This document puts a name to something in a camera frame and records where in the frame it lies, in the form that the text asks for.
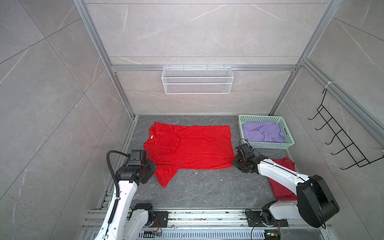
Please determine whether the bright red t-shirt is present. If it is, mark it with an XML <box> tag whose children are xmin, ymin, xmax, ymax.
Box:
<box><xmin>144</xmin><ymin>122</ymin><xmax>235</xmax><ymax>188</ymax></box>

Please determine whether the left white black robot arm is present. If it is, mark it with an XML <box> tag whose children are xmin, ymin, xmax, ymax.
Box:
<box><xmin>95</xmin><ymin>150</ymin><xmax>157</xmax><ymax>240</ymax></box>

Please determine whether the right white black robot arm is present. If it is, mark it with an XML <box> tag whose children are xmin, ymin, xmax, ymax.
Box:
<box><xmin>233</xmin><ymin>144</ymin><xmax>340</xmax><ymax>229</ymax></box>

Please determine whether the light green plastic basket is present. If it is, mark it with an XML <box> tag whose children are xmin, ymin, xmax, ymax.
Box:
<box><xmin>239</xmin><ymin>115</ymin><xmax>295</xmax><ymax>150</ymax></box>

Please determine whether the purple t-shirt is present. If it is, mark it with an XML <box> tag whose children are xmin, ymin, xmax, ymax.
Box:
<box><xmin>242</xmin><ymin>121</ymin><xmax>285</xmax><ymax>143</ymax></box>

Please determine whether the folded dark red t-shirt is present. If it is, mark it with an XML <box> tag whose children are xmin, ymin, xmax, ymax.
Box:
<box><xmin>269</xmin><ymin>158</ymin><xmax>297</xmax><ymax>201</ymax></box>

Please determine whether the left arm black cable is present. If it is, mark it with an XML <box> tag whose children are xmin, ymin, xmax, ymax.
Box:
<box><xmin>106</xmin><ymin>149</ymin><xmax>132</xmax><ymax>199</ymax></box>

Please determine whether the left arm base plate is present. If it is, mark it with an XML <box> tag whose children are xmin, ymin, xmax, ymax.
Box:
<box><xmin>145</xmin><ymin>211</ymin><xmax>170</xmax><ymax>229</ymax></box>

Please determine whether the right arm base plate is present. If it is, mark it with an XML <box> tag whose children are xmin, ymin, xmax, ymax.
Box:
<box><xmin>244</xmin><ymin>210</ymin><xmax>289</xmax><ymax>228</ymax></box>

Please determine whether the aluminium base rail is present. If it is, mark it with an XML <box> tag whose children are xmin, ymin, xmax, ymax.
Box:
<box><xmin>80</xmin><ymin>209</ymin><xmax>334</xmax><ymax>240</ymax></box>

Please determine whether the white wire mesh shelf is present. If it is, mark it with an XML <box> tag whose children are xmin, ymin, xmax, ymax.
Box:
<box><xmin>162</xmin><ymin>67</ymin><xmax>234</xmax><ymax>95</ymax></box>

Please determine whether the black wire hook rack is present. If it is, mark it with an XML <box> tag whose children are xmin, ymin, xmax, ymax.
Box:
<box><xmin>308</xmin><ymin>89</ymin><xmax>384</xmax><ymax>171</ymax></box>

